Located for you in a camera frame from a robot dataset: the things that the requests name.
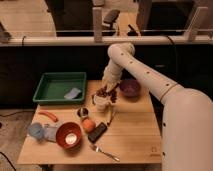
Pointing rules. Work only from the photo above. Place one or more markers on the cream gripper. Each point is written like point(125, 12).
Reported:
point(108, 85)

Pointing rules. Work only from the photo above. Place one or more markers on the dark red grape bunch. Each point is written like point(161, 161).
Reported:
point(111, 95)

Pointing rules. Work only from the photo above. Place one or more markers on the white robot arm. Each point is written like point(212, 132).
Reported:
point(187, 126)

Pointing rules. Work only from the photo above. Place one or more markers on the white paper cup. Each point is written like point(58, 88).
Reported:
point(101, 103)

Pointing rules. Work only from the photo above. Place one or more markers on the small metal cup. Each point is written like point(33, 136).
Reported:
point(82, 112)

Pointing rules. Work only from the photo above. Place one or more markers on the blue plastic cup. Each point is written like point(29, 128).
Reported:
point(36, 131)

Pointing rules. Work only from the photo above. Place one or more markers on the purple bowl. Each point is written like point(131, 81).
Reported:
point(130, 87)

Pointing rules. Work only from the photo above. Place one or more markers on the orange fruit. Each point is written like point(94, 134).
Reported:
point(88, 125)

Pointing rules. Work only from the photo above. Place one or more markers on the black rectangular block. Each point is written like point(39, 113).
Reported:
point(97, 132)

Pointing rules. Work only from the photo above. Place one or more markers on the wooden table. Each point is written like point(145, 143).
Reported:
point(133, 136)

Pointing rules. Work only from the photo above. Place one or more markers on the green plastic tray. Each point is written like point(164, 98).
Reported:
point(53, 86)

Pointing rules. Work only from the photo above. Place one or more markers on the orange carrot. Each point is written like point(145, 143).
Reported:
point(50, 115)

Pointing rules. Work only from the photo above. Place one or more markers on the orange bowl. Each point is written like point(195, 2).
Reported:
point(68, 135)

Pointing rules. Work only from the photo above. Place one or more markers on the silver fork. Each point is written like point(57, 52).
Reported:
point(98, 150)

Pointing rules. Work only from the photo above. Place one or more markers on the grey cloth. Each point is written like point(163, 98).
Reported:
point(50, 131)

